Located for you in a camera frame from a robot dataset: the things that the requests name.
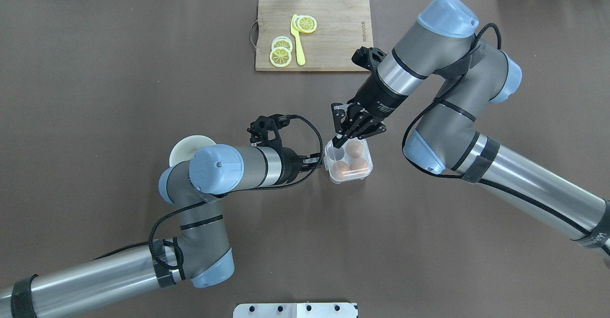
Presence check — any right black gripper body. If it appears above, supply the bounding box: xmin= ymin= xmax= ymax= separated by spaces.
xmin=331 ymin=98 xmax=387 ymax=140

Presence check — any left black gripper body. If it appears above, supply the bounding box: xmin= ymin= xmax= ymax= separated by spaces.
xmin=284 ymin=149 xmax=323 ymax=184

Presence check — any clear plastic egg box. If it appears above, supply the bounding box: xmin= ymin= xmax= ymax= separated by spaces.
xmin=323 ymin=139 xmax=374 ymax=184

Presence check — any brown egg from bowl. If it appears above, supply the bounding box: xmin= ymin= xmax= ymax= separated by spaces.
xmin=330 ymin=160 xmax=350 ymax=181

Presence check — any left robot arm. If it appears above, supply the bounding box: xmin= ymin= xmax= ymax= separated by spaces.
xmin=1 ymin=144 xmax=322 ymax=318

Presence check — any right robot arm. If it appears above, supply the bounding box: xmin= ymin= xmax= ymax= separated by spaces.
xmin=331 ymin=0 xmax=609 ymax=261

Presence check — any pale beige egg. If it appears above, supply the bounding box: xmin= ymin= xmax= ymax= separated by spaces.
xmin=345 ymin=140 xmax=364 ymax=159

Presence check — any brown egg in box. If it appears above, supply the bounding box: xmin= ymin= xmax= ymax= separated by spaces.
xmin=349 ymin=157 xmax=370 ymax=173

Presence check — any yellow plastic knife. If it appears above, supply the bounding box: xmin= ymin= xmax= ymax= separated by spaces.
xmin=290 ymin=14 xmax=306 ymax=66

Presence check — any bamboo cutting board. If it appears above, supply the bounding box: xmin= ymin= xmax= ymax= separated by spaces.
xmin=255 ymin=0 xmax=373 ymax=72

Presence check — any lemon slice front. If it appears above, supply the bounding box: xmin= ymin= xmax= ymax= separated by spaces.
xmin=269 ymin=46 xmax=292 ymax=68

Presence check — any lemon slice middle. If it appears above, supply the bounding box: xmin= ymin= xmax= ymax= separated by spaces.
xmin=271 ymin=36 xmax=294 ymax=52

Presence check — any white bowl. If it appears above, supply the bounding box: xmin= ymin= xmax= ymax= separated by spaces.
xmin=169 ymin=135 xmax=216 ymax=167

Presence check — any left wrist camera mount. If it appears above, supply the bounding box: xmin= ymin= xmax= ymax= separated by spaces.
xmin=247 ymin=114 xmax=291 ymax=151

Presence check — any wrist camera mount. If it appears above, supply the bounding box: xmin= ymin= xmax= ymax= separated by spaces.
xmin=351 ymin=46 xmax=387 ymax=72
xmin=247 ymin=114 xmax=291 ymax=151

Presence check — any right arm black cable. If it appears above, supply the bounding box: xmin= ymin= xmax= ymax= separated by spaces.
xmin=402 ymin=22 xmax=610 ymax=256

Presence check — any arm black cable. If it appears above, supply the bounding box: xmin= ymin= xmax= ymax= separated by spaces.
xmin=402 ymin=22 xmax=610 ymax=256
xmin=93 ymin=114 xmax=325 ymax=271

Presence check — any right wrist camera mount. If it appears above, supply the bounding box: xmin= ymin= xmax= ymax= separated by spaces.
xmin=351 ymin=46 xmax=387 ymax=72

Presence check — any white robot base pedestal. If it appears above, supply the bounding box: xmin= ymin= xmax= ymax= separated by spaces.
xmin=233 ymin=302 xmax=359 ymax=318

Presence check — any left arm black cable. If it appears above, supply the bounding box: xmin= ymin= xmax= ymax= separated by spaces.
xmin=93 ymin=114 xmax=325 ymax=271

